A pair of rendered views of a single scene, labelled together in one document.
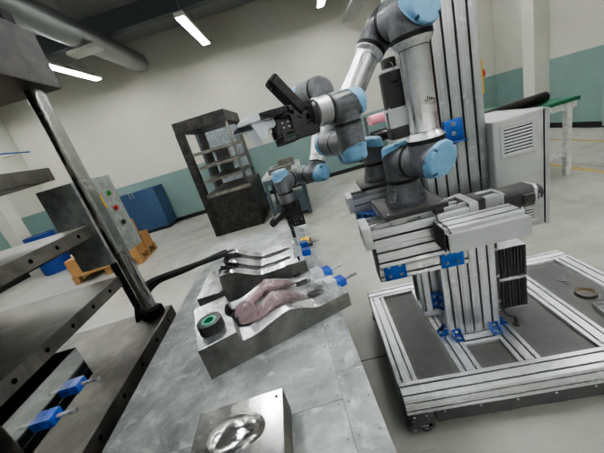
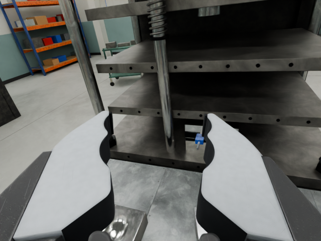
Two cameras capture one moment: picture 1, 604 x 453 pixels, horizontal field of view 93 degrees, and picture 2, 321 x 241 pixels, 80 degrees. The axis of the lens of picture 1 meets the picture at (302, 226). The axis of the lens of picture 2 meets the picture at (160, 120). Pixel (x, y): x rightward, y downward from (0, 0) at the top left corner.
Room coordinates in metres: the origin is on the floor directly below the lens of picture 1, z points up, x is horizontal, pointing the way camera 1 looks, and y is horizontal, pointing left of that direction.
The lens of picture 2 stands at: (0.79, -0.03, 1.52)
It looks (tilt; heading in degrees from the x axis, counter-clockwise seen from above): 31 degrees down; 112
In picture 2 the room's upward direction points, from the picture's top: 7 degrees counter-clockwise
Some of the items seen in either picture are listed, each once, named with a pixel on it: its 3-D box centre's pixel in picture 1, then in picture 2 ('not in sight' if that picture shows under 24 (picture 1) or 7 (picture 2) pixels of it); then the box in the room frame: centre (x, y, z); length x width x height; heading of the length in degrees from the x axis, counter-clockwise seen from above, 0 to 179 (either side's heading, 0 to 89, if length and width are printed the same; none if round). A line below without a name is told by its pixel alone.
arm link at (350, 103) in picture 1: (344, 105); not in sight; (0.83, -0.21, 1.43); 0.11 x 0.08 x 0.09; 108
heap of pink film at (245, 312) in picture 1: (267, 296); not in sight; (0.90, 0.19, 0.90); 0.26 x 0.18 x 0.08; 108
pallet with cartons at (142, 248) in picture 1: (110, 247); not in sight; (5.24, 3.52, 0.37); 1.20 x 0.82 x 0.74; 94
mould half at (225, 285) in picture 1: (253, 268); not in sight; (1.25, 0.28, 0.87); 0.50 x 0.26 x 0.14; 90
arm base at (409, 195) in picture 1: (404, 189); not in sight; (1.04, -0.42, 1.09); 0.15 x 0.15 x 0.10
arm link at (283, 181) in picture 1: (282, 182); not in sight; (1.31, 0.03, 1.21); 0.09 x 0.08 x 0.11; 128
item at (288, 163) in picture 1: (288, 183); not in sight; (5.81, 0.02, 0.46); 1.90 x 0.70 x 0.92; 176
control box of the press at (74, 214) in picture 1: (144, 307); not in sight; (1.46, 0.98, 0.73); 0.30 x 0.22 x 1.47; 0
